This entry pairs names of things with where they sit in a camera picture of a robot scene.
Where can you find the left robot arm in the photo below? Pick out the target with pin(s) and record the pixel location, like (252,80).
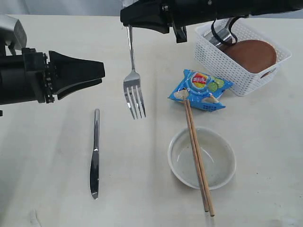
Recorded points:
(13,39)

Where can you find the silver metal fork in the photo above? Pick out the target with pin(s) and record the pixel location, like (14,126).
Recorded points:
(132,84)

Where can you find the silver metal knife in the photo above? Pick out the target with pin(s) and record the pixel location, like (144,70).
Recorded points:
(94,166)

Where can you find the white ceramic bowl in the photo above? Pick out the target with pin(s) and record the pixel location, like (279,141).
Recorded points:
(218,158)

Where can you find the brown wooden handle spoon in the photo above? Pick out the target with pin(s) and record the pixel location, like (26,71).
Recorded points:
(229,23)

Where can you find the stainless steel cup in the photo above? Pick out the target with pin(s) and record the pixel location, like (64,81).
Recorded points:
(221,39)

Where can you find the wooden chopstick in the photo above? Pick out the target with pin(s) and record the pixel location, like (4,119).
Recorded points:
(196,160)
(208,195)

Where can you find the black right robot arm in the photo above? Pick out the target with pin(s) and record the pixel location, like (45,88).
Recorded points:
(242,8)

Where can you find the white perforated plastic basket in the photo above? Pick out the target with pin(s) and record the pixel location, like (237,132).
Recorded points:
(222,66)

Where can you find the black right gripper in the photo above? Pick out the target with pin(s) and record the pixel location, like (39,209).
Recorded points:
(148,14)

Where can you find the brown round plate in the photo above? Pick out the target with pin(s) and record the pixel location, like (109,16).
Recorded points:
(253,55)

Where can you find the blue chips snack bag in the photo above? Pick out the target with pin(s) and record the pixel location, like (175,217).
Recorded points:
(201,90)

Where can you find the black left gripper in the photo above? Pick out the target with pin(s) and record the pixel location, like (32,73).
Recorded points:
(31,76)

